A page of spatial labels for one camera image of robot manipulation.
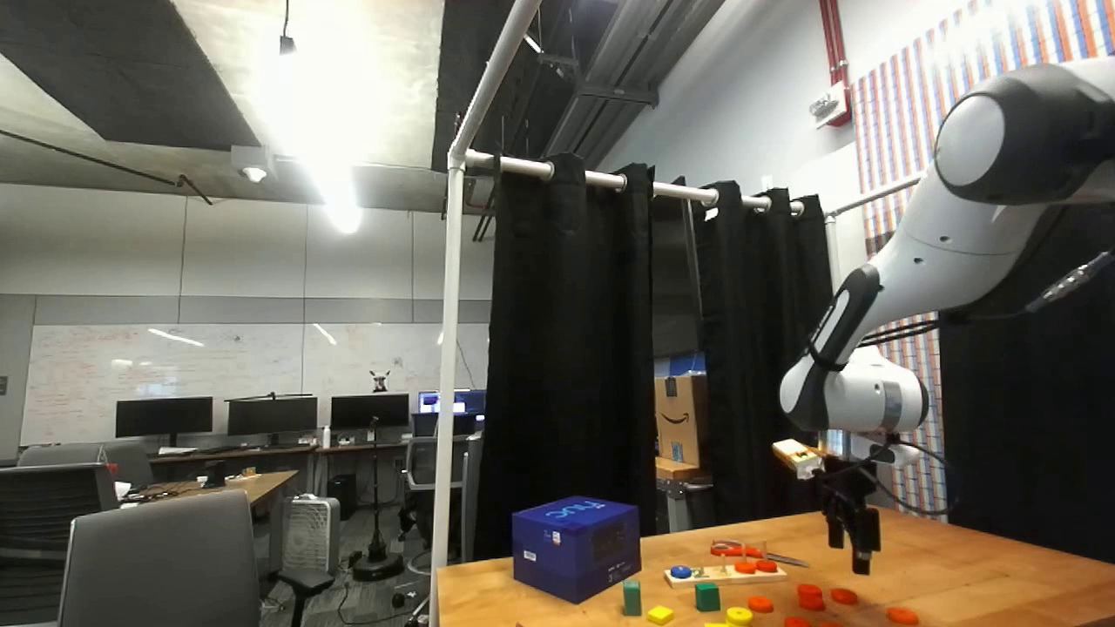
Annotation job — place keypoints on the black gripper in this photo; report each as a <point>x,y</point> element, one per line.
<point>846,490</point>

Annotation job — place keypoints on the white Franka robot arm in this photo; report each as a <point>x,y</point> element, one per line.
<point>1010,241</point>

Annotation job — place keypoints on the orange disc on table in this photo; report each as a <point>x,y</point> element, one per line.
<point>761,605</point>
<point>809,596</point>

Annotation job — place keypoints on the wooden peg rack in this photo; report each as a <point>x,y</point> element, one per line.
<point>722,572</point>

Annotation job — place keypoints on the yellow round block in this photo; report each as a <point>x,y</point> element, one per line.
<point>741,616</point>

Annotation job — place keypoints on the green wooden cube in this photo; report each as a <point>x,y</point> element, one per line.
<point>705,596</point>

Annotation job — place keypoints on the yellow square block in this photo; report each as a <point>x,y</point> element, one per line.
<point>659,616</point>

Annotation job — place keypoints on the cardboard box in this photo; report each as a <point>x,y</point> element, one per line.
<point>679,421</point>

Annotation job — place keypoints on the green wooden cylinder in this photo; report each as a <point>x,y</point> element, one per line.
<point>631,596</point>

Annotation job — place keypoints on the blue cube box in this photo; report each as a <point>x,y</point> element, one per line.
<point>577,550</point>

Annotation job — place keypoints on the black computer monitor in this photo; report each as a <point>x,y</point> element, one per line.
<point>275,417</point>
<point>370,414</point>
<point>163,421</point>

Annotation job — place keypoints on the grey office chair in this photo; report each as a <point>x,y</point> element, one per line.
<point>180,564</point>

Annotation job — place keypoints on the orange handled scissors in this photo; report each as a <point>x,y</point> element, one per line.
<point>737,550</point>

